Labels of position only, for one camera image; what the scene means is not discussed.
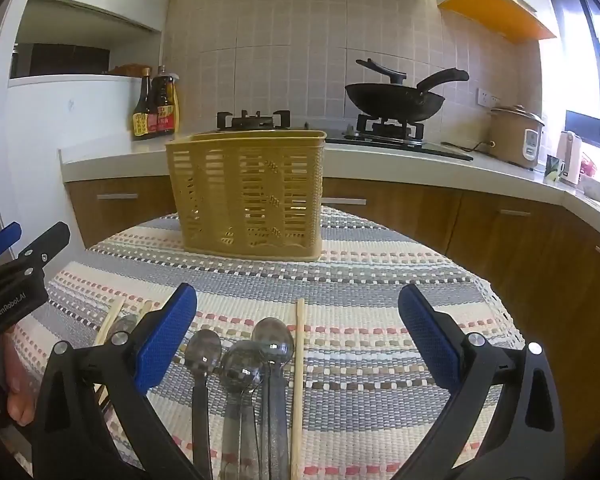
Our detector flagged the striped woven tablecloth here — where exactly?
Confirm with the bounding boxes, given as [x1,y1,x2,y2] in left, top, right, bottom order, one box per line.
[5,205,527,480]

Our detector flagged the person's left hand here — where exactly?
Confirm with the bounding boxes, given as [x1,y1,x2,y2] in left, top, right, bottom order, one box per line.
[0,332,40,427]

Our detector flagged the black wok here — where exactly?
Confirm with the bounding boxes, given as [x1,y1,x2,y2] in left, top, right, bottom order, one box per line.
[345,69,471,124]

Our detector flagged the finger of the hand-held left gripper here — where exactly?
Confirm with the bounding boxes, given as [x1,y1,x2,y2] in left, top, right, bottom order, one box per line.
[0,221,23,264]
[14,221,72,275]

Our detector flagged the beige rice cooker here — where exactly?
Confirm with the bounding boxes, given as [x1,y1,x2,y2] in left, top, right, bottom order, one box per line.
[488,105,546,170]

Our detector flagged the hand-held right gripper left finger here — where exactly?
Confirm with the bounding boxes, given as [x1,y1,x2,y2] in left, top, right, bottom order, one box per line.
[32,282,216,480]

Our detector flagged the white kettle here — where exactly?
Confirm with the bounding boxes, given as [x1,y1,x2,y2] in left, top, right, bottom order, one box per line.
[558,130,584,187]

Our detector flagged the oil bottle with red label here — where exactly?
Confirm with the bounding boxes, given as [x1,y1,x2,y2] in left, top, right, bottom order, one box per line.
[150,64,181,136]

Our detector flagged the metal spoon with grey handle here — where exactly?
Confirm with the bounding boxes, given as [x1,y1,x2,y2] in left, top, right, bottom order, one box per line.
[251,316,296,480]

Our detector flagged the black burner pan support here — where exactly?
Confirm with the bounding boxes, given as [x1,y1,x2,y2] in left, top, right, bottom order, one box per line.
[216,109,292,131]
[356,115,426,141]

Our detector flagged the black wok spatula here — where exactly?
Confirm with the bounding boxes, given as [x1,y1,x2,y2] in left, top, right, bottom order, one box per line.
[355,58,407,86]

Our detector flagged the black glass gas cooktop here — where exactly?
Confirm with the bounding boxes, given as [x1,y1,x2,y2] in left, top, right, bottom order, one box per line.
[216,109,476,162]

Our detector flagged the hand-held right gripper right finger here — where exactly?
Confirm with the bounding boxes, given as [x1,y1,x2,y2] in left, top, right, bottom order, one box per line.
[385,284,566,480]

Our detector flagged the metal spoon with clear handle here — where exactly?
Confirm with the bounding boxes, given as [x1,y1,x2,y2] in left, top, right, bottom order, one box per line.
[220,340,267,480]

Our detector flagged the dark soy sauce bottle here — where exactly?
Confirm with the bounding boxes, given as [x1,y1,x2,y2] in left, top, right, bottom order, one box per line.
[131,66,154,140]

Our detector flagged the patterned mug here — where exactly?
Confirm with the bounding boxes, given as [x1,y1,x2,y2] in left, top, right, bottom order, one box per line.
[544,155,566,184]

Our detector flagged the kitchen window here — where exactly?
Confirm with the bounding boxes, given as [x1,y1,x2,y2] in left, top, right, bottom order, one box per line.
[549,0,600,152]

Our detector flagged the metal spoon with black handle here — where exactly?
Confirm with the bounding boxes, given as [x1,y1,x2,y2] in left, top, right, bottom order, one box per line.
[184,329,224,480]

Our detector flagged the black power cable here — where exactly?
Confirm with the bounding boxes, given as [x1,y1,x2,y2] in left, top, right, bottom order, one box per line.
[440,140,496,155]

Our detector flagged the orange wall cabinet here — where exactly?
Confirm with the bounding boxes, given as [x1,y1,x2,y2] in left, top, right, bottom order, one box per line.
[437,0,559,44]

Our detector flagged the white kitchen countertop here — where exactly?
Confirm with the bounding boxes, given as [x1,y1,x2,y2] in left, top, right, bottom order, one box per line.
[57,127,600,243]

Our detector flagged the brown woven tray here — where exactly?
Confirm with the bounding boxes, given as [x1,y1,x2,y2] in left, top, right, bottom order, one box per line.
[107,63,153,79]

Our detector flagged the yellow plastic utensil basket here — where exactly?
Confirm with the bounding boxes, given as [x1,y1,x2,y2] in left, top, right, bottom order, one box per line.
[165,130,329,264]

